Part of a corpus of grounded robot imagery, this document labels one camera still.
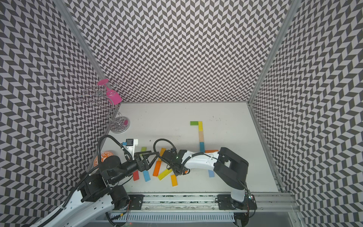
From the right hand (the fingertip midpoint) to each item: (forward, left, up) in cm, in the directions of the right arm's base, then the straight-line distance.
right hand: (183, 168), depth 84 cm
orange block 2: (-7, -2, +18) cm, 20 cm away
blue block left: (-4, +21, +1) cm, 22 cm away
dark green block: (+34, -7, +1) cm, 34 cm away
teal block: (+14, -12, -1) cm, 19 cm away
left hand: (-1, +12, +23) cm, 26 cm away
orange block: (+12, -18, 0) cm, 21 cm away
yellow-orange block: (-6, +5, 0) cm, 8 cm away
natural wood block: (+23, -12, 0) cm, 26 cm away
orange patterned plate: (+7, +49, +4) cm, 50 cm away
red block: (-4, +28, 0) cm, 28 cm away
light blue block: (-3, -17, 0) cm, 17 cm away
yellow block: (+31, -12, 0) cm, 34 cm away
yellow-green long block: (-3, +11, +1) cm, 12 cm away
